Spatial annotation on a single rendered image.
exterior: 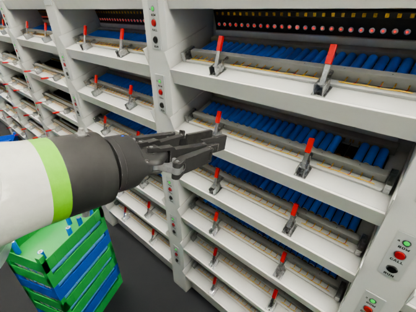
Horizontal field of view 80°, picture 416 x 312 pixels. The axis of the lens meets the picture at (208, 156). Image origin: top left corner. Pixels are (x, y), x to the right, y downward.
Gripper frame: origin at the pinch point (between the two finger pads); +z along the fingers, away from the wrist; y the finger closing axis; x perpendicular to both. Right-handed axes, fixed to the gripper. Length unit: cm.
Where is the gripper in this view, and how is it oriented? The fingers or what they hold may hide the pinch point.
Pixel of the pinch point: (206, 142)
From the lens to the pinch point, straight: 46.9
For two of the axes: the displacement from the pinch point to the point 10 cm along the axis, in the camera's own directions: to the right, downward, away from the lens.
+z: 6.4, -2.0, 7.4
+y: 7.6, 3.3, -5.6
